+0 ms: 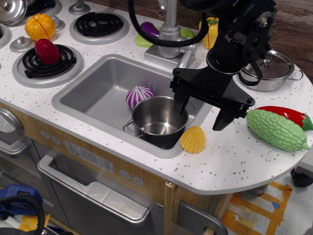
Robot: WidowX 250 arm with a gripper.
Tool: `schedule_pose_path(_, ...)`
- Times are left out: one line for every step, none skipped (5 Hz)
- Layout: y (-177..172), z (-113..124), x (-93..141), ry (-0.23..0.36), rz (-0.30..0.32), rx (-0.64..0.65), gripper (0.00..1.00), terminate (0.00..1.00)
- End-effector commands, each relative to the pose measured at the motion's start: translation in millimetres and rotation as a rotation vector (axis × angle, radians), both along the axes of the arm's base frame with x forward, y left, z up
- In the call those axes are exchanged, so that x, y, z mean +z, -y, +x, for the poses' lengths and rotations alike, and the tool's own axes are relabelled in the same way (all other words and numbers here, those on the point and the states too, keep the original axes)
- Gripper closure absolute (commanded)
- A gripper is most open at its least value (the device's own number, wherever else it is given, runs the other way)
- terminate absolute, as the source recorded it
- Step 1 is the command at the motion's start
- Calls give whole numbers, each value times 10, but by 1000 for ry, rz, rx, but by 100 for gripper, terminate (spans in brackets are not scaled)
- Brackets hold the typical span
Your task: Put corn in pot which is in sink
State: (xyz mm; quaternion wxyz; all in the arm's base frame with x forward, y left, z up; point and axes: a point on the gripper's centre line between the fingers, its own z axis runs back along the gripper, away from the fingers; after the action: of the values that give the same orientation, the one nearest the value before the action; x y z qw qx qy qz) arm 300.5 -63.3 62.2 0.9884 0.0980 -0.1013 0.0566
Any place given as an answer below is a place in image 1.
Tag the red toy fruit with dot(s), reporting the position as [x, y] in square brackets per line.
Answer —
[47, 52]

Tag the silver pot lid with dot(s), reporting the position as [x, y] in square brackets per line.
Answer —
[12, 11]

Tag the grey toy sink basin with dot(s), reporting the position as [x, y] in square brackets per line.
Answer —
[98, 97]

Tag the black caster wheel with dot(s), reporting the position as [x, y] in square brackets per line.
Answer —
[300, 180]

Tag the orange toy pumpkin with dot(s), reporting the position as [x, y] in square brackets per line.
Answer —
[40, 26]

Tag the grey toy dishwasher door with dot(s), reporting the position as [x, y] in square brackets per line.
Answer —
[95, 205]

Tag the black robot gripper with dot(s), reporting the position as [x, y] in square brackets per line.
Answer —
[214, 84]

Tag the stove burner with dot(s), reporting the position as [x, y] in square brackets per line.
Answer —
[5, 35]
[49, 7]
[99, 28]
[29, 71]

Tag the blue clamp tool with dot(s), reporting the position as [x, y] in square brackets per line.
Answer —
[20, 200]

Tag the steel pot with lid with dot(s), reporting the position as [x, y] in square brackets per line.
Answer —
[276, 69]

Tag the back right stove burner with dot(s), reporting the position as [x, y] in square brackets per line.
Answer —
[99, 28]

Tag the red toy chili pepper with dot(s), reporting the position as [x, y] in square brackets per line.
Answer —
[297, 117]

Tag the purple white toy onion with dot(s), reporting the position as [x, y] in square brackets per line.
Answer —
[137, 94]

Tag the far left stove burner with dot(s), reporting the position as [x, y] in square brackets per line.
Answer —
[5, 35]

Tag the silver toy faucet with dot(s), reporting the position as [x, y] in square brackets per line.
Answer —
[171, 57]

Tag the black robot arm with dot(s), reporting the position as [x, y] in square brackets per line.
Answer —
[250, 17]

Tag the front left stove burner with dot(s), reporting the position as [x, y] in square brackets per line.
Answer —
[29, 71]

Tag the yellow toy corn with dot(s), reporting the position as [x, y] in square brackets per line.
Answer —
[193, 140]

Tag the grey stove knob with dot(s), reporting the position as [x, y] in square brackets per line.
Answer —
[59, 24]
[22, 44]
[79, 8]

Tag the yellow toy bell pepper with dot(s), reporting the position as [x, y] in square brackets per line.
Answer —
[211, 36]

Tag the green toy sponge dish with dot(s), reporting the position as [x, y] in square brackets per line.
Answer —
[141, 42]

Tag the back left stove burner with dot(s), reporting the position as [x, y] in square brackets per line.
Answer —
[49, 7]

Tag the steel pot in sink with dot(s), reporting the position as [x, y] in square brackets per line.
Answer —
[156, 121]

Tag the green toy bitter gourd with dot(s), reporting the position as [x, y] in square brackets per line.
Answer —
[277, 130]

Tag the purple toy eggplant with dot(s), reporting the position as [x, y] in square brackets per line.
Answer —
[150, 29]

